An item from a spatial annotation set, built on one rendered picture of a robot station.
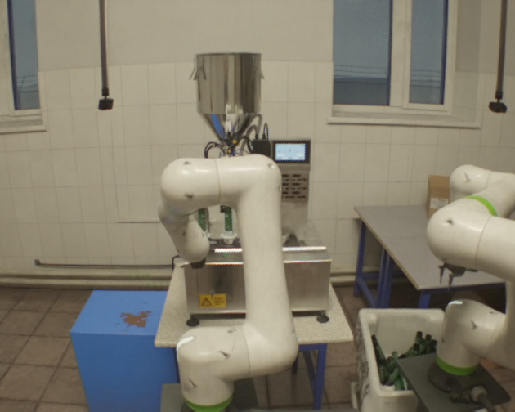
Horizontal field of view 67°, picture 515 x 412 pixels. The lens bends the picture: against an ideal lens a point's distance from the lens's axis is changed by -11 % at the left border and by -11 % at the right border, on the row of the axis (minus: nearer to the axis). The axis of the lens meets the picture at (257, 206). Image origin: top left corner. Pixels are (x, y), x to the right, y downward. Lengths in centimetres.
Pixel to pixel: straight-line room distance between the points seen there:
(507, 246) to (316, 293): 110
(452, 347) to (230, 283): 91
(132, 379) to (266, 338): 132
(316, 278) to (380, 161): 183
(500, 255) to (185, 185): 65
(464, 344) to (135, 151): 270
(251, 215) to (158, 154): 234
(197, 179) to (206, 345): 37
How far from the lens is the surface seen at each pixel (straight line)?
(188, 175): 95
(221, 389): 105
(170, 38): 323
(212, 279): 173
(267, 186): 99
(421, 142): 353
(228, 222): 179
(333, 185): 338
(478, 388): 127
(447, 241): 86
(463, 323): 119
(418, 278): 229
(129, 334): 208
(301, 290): 178
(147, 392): 229
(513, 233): 84
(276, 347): 102
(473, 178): 129
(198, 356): 98
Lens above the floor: 175
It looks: 18 degrees down
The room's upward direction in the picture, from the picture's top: straight up
